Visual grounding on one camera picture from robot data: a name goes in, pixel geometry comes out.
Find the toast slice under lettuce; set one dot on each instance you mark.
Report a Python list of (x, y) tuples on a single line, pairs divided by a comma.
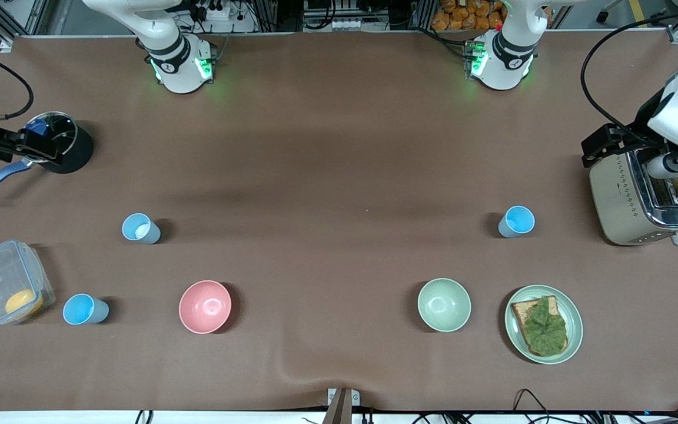
[(518, 309)]

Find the yellow round food piece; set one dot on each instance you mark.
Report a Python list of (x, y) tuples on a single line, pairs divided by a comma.
[(24, 302)]

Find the pale green plate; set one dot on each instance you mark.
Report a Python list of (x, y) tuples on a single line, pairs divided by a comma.
[(574, 324)]

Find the bag of orange items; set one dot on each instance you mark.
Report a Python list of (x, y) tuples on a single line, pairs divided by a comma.
[(468, 15)]

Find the green lettuce leaf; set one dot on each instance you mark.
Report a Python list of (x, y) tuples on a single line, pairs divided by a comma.
[(545, 330)]

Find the metal table clamp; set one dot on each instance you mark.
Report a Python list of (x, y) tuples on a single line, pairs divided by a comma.
[(343, 403)]

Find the pale green bowl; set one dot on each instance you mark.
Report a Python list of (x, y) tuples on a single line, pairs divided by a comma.
[(444, 304)]

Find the small dark blue piece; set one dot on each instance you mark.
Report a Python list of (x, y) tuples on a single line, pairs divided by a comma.
[(36, 126)]

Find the pink bowl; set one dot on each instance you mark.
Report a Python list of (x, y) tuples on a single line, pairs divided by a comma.
[(205, 306)]

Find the silver toaster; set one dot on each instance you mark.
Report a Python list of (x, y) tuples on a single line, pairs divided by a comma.
[(615, 200)]

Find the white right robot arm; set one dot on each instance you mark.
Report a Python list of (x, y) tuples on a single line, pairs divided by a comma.
[(177, 65)]

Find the white power strip with plugs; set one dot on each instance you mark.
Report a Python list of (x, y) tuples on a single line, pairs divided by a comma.
[(212, 10)]

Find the light blue plastic cup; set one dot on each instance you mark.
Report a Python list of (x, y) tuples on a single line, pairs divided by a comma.
[(139, 228), (83, 309), (517, 221)]

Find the brown table cloth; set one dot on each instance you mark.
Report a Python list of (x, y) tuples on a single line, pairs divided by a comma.
[(339, 147)]

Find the long white power strip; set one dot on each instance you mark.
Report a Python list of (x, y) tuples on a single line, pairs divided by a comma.
[(346, 24)]

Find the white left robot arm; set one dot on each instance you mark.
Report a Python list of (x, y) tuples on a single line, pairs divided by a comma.
[(507, 59)]

